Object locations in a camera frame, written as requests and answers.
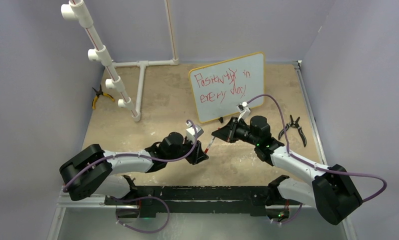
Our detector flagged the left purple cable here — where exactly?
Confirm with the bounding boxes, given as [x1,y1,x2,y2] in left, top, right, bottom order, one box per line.
[62,119,199,234]

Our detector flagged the green-handled pliers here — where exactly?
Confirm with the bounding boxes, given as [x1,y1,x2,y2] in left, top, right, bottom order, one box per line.
[278,114,308,148]

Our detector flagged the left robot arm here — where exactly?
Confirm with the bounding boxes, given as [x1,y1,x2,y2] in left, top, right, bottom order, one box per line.
[59,132,209,205]

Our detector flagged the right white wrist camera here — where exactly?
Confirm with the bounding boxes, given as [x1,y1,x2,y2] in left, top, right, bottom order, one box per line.
[236,101,251,122]

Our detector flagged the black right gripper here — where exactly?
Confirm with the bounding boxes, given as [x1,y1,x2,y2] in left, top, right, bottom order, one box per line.
[212,116,260,146]

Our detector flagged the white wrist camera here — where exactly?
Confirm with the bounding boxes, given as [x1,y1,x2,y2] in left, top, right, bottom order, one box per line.
[185,120,204,142]
[236,101,251,122]

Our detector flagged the red-capped white marker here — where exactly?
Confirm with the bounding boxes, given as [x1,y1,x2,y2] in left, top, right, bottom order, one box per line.
[206,137,215,149]

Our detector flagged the yellow-framed whiteboard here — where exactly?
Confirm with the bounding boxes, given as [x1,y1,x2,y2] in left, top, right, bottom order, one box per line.
[188,52,266,123]

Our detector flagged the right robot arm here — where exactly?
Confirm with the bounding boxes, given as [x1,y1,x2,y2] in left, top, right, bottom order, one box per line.
[211,115,364,225]

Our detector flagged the white PVC pipe frame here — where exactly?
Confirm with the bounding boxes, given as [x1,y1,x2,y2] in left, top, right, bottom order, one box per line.
[60,0,180,123]

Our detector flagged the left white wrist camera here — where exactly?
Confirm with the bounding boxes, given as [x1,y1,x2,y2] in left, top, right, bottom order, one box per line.
[185,120,204,142]

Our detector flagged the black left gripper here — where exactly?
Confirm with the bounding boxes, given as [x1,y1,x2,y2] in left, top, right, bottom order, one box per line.
[166,135,208,165]

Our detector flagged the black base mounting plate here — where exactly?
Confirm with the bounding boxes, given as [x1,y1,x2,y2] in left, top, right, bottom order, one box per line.
[104,185,299,221]

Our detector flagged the yellow-handled pliers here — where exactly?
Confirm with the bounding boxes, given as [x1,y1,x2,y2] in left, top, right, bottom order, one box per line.
[91,85,115,110]

